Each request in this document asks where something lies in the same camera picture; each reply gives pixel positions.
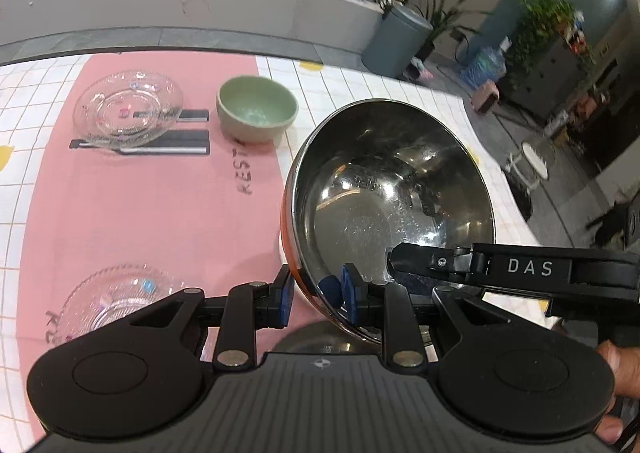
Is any grey cabinet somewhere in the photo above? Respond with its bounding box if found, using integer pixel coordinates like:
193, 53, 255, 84
505, 40, 596, 121

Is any grey metal bowl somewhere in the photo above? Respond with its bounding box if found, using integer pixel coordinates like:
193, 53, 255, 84
272, 333, 368, 355

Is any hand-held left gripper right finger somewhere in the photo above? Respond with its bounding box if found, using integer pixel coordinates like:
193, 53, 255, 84
341, 262, 502, 370

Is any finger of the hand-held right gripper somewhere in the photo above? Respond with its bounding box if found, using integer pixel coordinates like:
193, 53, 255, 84
387, 242, 488, 286

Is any leafy green plant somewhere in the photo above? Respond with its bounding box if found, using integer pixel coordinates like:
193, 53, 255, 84
505, 0, 596, 88

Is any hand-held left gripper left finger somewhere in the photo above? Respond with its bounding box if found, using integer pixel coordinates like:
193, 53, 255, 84
124, 265, 296, 372

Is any white round stool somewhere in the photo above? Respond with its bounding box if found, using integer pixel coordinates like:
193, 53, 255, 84
505, 140, 551, 191

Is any clear glass plate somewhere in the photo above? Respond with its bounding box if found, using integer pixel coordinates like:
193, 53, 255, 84
72, 72, 185, 150

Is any floral glass plate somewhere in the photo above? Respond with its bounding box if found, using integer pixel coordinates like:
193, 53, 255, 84
59, 262, 189, 335

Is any long-leaf potted plant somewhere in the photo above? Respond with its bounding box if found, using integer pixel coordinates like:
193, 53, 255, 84
415, 0, 493, 60

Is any black plate rack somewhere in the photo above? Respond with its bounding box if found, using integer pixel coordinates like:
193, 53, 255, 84
69, 108, 212, 157

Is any blue water bottle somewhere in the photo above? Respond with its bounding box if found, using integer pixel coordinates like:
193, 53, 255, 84
460, 45, 506, 91

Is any pink stool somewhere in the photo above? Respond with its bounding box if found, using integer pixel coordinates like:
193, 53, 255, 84
471, 83, 502, 114

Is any person's right hand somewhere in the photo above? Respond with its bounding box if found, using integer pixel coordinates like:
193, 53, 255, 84
594, 340, 640, 445

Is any stainless steel bowl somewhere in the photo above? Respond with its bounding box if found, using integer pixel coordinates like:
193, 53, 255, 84
279, 100, 497, 347

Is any pink table mat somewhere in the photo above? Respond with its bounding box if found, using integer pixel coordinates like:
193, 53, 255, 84
20, 53, 301, 449

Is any green bowl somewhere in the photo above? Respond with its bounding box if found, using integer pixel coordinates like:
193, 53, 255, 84
216, 75, 299, 144

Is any white grid tablecloth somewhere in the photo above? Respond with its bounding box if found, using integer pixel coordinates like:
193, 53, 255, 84
0, 55, 551, 453

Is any grey trash bin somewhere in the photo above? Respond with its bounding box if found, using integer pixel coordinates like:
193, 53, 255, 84
361, 4, 435, 80

